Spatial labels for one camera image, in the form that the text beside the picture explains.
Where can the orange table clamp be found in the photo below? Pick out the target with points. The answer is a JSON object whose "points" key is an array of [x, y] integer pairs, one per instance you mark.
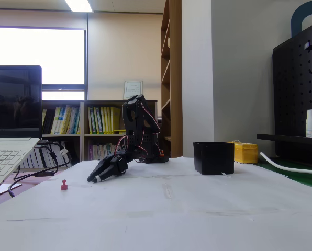
{"points": [[161, 152]]}

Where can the silver laptop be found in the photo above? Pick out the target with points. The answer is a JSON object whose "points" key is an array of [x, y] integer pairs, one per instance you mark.
{"points": [[12, 104]]}

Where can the framed certificate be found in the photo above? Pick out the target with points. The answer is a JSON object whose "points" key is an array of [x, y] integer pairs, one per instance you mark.
{"points": [[132, 87]]}

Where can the white paper sheet cover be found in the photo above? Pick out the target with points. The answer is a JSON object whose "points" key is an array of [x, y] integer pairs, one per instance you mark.
{"points": [[156, 209]]}

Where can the small red pawn piece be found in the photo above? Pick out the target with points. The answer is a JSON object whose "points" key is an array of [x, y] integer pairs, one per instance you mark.
{"points": [[64, 186]]}

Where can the narrow low wooden bookshelf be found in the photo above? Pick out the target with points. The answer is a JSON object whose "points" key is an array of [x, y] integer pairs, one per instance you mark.
{"points": [[61, 136]]}

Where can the white dropper bottle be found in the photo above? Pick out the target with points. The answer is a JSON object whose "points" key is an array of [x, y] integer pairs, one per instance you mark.
{"points": [[311, 125]]}

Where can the tall wooden bookshelf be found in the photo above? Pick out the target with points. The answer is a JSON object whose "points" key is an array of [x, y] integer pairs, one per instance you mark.
{"points": [[175, 78]]}

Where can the black pegboard shelf bar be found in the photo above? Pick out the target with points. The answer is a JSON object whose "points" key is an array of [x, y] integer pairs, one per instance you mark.
{"points": [[284, 138]]}

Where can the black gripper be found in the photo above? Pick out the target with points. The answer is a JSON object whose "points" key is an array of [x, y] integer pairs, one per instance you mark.
{"points": [[107, 168]]}

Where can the white card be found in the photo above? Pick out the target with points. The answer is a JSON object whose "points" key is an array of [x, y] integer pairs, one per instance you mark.
{"points": [[4, 189]]}

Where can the window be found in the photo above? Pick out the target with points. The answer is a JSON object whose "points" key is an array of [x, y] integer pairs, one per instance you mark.
{"points": [[38, 55]]}

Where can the green desk mat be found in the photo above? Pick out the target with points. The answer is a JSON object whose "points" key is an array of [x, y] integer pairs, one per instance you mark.
{"points": [[289, 175]]}

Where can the black square container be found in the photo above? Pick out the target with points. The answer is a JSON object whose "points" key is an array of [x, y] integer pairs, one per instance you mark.
{"points": [[213, 158]]}

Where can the black pegboard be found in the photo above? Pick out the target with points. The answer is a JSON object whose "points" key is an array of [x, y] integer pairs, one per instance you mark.
{"points": [[297, 99]]}

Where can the dark blue arch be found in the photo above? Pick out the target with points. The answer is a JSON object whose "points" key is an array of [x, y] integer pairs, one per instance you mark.
{"points": [[297, 18]]}

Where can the wide low wooden bookshelf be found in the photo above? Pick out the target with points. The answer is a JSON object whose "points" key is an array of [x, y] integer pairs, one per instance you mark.
{"points": [[103, 138]]}

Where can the yellow cardboard box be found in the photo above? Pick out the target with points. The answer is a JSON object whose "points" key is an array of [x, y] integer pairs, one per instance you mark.
{"points": [[246, 154]]}

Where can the ceiling light panel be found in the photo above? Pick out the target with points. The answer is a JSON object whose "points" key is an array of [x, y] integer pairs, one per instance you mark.
{"points": [[78, 5]]}

